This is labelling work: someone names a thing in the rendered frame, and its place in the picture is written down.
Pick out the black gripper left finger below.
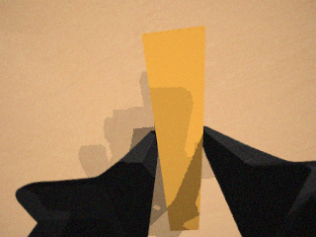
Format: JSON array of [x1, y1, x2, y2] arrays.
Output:
[[15, 130, 158, 237]]

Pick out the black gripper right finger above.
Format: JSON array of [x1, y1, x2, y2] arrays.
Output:
[[203, 126, 316, 237]]

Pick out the yellow bar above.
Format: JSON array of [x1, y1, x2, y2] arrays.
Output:
[[141, 26, 205, 231]]

